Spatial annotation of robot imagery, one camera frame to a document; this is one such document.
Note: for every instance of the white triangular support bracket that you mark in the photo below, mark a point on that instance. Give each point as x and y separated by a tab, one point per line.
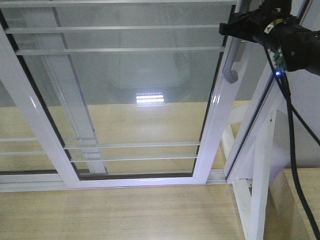
251	203

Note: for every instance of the white door frame post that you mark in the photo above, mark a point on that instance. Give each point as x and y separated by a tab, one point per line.
275	75

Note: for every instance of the light wooden platform board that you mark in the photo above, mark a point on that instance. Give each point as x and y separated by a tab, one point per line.
189	212

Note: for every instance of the light wooden box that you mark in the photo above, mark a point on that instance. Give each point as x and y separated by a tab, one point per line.
286	218

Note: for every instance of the white framed sliding glass door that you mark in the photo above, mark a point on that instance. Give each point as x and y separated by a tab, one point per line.
142	52

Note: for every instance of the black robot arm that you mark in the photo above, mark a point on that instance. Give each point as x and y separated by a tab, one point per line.
273	26

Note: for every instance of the grey door handle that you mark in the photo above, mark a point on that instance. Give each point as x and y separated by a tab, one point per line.
237	47

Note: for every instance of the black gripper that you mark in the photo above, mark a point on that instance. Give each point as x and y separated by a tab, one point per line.
273	25

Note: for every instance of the white fixed glass door panel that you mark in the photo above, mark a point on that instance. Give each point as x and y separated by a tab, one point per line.
24	91

